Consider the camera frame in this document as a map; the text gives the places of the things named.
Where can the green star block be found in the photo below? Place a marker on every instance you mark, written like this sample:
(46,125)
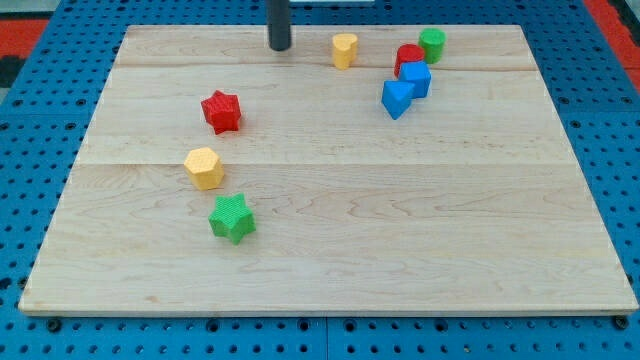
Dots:
(232,218)

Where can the blue triangle block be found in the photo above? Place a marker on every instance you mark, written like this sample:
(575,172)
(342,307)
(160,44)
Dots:
(397,97)

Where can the red star block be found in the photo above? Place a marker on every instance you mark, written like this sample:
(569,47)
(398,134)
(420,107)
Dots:
(222,112)

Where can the light wooden board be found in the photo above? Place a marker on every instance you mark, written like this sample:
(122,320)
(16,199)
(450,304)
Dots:
(472,203)

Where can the yellow hexagon block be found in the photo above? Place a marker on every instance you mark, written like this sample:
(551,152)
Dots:
(204,168)

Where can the yellow heart block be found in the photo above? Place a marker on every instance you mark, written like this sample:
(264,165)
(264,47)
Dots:
(344,50)

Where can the blue cube block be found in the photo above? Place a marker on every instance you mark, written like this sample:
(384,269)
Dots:
(419,74)

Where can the red cylinder block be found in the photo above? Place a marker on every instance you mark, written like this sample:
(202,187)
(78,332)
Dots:
(407,53)

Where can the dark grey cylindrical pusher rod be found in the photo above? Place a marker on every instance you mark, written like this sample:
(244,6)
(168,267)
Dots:
(278,23)

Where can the green cylinder block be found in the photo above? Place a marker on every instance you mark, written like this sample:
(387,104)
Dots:
(432,41)

